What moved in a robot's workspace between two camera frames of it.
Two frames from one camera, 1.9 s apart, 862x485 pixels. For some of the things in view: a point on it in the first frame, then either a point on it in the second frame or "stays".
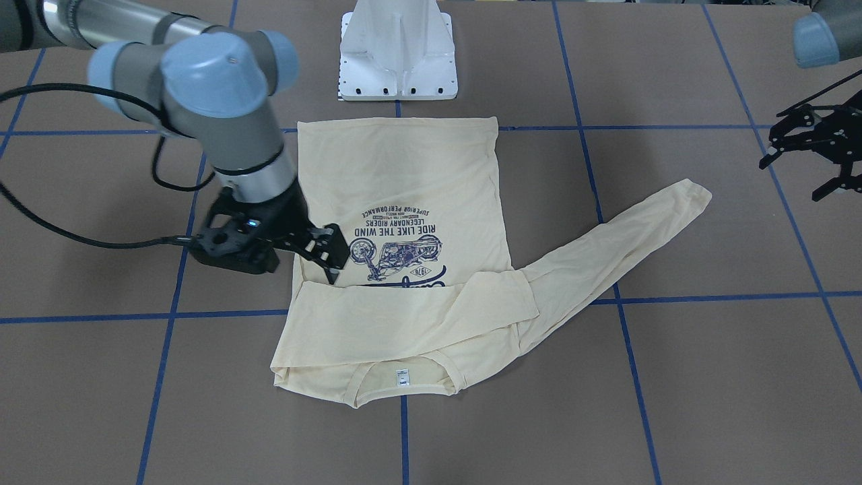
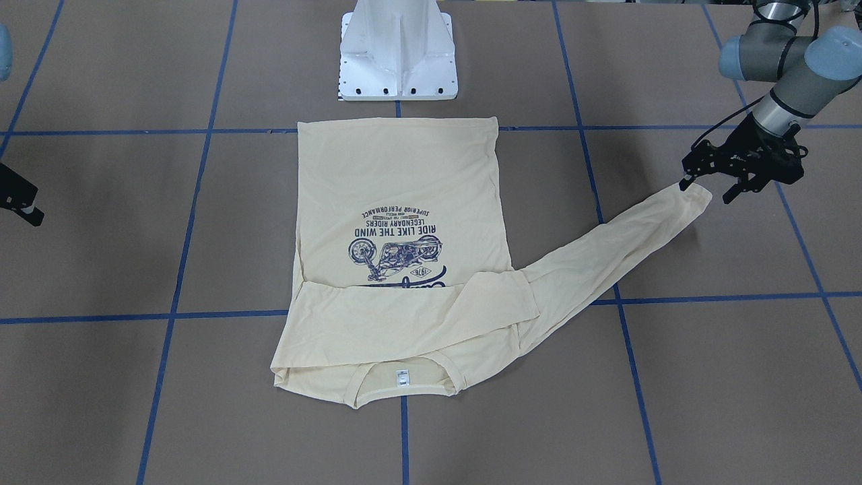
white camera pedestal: (397, 50) stays
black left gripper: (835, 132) → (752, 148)
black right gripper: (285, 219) → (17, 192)
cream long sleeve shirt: (429, 292) stays
